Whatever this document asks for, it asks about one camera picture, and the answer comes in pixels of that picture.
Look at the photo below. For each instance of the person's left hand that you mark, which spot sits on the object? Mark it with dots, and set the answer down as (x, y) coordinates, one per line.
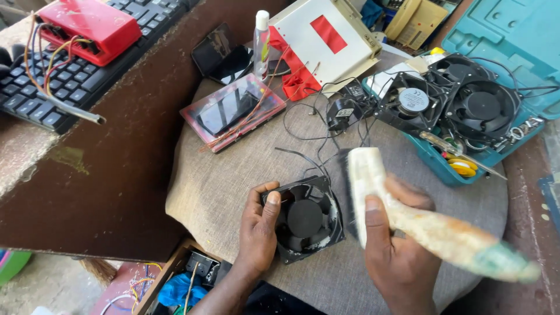
(258, 236)

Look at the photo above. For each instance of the person's right hand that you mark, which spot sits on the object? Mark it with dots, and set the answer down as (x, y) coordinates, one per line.
(400, 258)

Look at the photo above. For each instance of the black square cooling fan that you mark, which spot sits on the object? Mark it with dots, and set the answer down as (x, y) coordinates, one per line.
(306, 218)

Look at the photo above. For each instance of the grey burlap cloth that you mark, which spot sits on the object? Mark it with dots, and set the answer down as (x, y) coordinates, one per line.
(245, 175)

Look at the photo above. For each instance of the wooden drawer with parts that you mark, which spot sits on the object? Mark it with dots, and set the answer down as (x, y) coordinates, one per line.
(175, 280)

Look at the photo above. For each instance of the blue cloth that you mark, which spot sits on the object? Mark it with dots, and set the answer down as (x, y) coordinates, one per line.
(181, 291)

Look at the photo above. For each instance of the yellow tape roll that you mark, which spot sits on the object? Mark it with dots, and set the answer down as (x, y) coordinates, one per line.
(463, 166)

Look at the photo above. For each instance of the clear case with black tablet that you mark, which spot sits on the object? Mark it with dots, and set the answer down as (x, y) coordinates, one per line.
(232, 111)

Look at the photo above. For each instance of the black power adapter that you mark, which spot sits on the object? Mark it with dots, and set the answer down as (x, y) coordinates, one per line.
(355, 91)
(343, 114)

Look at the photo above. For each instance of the black fan with silver label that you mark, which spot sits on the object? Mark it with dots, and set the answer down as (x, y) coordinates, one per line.
(411, 103)

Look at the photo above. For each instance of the straw broom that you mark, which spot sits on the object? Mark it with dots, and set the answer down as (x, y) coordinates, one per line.
(98, 269)

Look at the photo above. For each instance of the large black cooling fan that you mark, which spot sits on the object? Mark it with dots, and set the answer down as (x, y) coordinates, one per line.
(481, 107)

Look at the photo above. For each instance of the black smartphone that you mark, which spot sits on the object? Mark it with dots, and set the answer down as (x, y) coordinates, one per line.
(212, 49)
(234, 64)

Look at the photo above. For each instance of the clear plastic bottle white cap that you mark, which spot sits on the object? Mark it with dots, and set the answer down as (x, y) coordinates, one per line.
(261, 46)

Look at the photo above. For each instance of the white and red metal box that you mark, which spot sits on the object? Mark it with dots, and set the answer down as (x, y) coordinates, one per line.
(323, 43)

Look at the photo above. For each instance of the beige telephone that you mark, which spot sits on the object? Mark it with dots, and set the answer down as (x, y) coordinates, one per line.
(415, 22)

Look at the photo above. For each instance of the black computer keyboard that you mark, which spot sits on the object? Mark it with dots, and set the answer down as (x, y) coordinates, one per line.
(83, 65)

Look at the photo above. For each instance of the green plastic container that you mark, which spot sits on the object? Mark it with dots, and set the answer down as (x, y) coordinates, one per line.
(13, 264)

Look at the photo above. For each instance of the teal plastic tool case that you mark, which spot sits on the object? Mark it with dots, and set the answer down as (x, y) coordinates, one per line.
(507, 30)

